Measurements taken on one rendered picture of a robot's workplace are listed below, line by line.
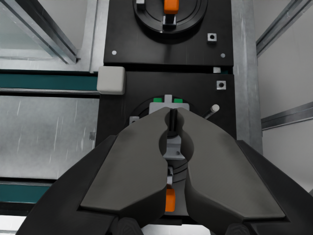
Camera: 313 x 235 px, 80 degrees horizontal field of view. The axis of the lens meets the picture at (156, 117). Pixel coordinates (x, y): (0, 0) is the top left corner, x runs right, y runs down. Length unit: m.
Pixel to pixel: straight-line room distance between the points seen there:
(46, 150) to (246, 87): 0.40
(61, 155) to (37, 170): 0.05
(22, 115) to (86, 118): 0.13
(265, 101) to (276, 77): 0.07
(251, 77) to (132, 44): 0.23
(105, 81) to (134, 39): 0.10
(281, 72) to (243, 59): 0.16
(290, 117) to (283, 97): 0.18
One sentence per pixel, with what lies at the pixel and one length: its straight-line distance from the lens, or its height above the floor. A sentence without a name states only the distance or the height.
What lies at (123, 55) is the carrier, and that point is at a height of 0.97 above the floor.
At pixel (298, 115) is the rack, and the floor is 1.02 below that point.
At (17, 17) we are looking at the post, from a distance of 0.32.
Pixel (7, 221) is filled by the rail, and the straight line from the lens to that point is 0.43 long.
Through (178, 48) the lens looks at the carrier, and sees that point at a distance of 0.37.
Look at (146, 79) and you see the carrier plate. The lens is 0.35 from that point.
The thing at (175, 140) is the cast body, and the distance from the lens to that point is 0.20.
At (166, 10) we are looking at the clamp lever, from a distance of 0.29.
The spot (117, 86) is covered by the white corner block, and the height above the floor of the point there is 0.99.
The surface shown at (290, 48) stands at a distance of 0.59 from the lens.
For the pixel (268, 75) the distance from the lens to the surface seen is 0.53.
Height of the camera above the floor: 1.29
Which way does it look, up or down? 79 degrees down
